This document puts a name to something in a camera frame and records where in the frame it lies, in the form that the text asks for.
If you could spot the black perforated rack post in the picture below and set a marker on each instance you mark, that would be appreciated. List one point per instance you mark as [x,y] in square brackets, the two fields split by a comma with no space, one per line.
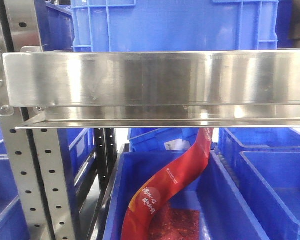
[106,154]

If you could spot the blue bin centre lower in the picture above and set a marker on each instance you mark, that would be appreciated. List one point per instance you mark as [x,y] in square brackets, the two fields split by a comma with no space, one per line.
[224,213]

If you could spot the stainless steel shelf beam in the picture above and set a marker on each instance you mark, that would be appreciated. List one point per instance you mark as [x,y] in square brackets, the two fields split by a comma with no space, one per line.
[254,88]

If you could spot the blue bin right lower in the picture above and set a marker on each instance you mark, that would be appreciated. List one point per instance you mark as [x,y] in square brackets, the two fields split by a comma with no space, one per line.
[265,163]

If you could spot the blue bin behind centre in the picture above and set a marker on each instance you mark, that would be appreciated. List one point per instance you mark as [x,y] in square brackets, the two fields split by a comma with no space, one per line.
[161,139]

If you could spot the perforated steel rack upright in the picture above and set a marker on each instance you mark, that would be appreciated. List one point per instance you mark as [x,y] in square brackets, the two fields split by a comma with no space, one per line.
[40,158]

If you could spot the blue bin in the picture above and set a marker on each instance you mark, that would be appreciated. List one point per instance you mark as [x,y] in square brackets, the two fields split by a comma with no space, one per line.
[161,139]
[265,163]
[224,213]
[13,225]

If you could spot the red printed bag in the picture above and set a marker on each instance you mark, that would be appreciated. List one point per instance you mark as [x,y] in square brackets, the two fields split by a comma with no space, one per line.
[164,185]

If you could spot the blue bin left lower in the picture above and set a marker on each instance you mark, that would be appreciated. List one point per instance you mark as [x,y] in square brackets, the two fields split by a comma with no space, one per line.
[13,225]

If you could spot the blue crate on upper shelf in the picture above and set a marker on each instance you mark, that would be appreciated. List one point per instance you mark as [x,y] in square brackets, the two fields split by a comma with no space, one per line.
[174,25]

